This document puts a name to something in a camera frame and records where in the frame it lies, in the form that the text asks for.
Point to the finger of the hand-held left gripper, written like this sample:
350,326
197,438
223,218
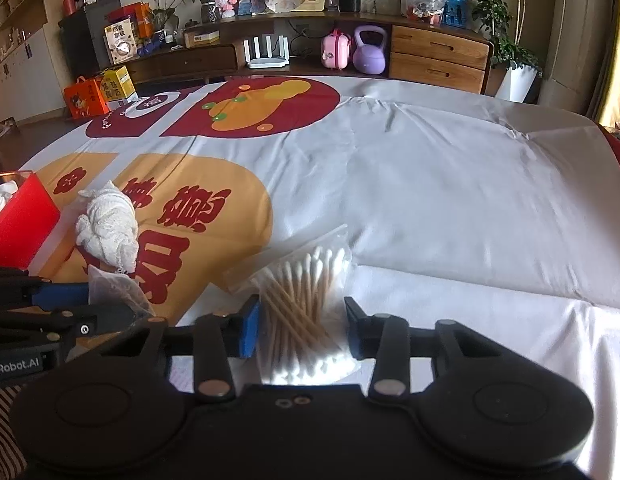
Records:
60,294
90,320

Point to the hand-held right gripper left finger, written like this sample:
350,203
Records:
249,327

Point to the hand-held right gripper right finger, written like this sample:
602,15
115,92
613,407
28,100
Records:
354,327

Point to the clear plastic bag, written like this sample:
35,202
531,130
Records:
120,290

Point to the bag of cotton swabs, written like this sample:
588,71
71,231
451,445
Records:
302,300

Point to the red storage box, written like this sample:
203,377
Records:
25,225

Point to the white gauze ball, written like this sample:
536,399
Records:
107,225

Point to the printed white tablecloth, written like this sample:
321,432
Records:
439,195

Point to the orange gift box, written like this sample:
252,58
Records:
86,100

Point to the yellow carton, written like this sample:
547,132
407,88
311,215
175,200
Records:
117,85

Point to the black cabinet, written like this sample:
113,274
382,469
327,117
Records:
80,45

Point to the white printed box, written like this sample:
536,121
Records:
120,42

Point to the white router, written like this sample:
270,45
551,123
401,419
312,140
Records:
266,62

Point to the purple kettlebell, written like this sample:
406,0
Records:
370,55

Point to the pink toy case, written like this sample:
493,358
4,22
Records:
336,51

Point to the wooden media cabinet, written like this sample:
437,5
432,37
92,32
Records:
439,57

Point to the orange gift bag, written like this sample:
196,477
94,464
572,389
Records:
137,17

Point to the red kettle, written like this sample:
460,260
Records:
67,2

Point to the brown cardboard box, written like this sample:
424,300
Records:
201,39

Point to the potted plant in white pot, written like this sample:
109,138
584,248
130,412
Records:
514,82

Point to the yellow curtain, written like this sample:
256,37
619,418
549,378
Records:
617,70

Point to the wall shelf unit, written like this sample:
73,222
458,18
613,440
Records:
15,5

